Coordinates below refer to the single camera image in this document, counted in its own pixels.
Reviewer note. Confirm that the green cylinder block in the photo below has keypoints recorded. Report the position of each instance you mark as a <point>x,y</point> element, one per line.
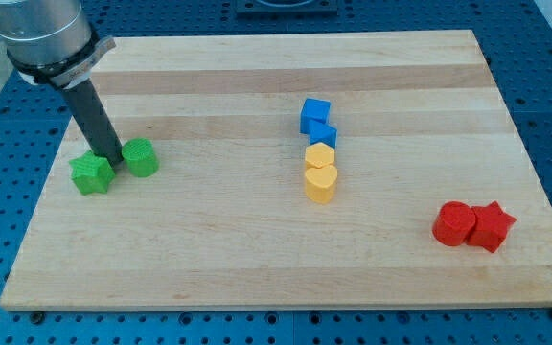
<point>140,157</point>

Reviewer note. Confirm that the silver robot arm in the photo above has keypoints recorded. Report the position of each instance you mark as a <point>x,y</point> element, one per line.
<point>51,41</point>

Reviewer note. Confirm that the green star block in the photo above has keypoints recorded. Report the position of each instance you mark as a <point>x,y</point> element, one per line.
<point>91,173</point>

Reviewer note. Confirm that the red star block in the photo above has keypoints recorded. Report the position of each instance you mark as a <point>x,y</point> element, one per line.
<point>491,228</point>

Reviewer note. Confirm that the yellow heart block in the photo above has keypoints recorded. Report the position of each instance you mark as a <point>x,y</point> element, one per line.
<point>320,183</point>

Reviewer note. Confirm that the yellow hexagon block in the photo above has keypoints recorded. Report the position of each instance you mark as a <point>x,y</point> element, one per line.
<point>319,155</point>

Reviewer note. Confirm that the blue triangle block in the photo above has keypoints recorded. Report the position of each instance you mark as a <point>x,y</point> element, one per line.
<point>322,133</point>

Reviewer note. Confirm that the blue cube block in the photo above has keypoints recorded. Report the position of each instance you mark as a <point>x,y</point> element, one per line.
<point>314,110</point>

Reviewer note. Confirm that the wooden board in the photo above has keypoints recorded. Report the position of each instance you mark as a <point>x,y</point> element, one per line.
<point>225,223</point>

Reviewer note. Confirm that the dark mounting plate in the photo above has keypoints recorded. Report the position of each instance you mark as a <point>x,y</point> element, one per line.
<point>285,6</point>

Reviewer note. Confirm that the red cylinder block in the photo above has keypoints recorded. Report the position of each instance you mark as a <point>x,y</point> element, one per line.
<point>454,223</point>

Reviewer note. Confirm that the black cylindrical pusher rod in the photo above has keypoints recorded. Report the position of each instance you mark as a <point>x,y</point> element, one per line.
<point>90,116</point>

